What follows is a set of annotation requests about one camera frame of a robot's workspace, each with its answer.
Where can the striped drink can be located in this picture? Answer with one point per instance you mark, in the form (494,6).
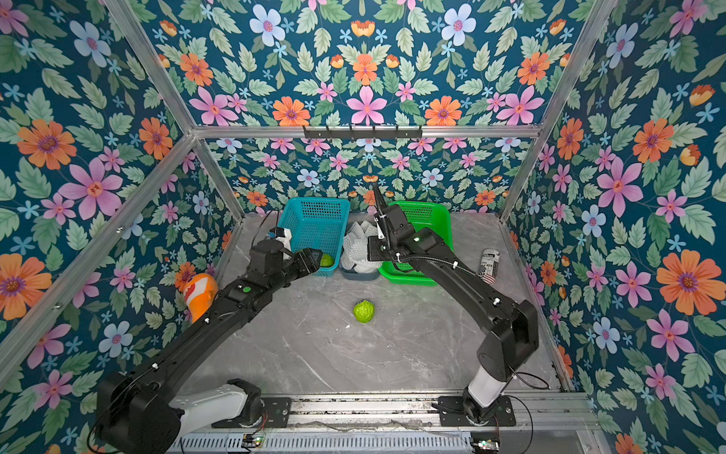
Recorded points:
(488,265)

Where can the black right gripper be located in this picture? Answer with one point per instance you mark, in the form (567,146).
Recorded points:
(387,228)

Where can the green custard apple at edge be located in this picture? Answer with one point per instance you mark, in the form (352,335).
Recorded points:
(327,261)

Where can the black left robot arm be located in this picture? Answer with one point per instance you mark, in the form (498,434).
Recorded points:
(143,411)

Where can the bright green plastic basket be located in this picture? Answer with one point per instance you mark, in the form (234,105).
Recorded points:
(432,225)

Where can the black hook rail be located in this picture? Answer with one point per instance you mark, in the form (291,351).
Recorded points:
(354,133)

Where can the teal plastic basket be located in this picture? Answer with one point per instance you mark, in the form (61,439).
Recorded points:
(317,223)

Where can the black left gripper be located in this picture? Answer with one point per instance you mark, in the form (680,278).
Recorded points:
(300,260)

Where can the orange clownfish toy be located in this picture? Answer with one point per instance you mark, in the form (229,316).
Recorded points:
(199,294)

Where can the grey bin of nets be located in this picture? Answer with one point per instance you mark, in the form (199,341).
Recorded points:
(356,276)

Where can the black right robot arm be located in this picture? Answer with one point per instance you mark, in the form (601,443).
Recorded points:
(511,328)

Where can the pile of white foam nets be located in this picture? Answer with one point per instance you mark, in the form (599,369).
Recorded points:
(354,256)

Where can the green custard apple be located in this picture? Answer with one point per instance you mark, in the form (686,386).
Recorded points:
(327,261)
(364,311)

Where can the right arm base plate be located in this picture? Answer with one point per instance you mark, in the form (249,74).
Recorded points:
(464,411)

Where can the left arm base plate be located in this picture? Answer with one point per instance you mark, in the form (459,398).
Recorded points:
(268,412)

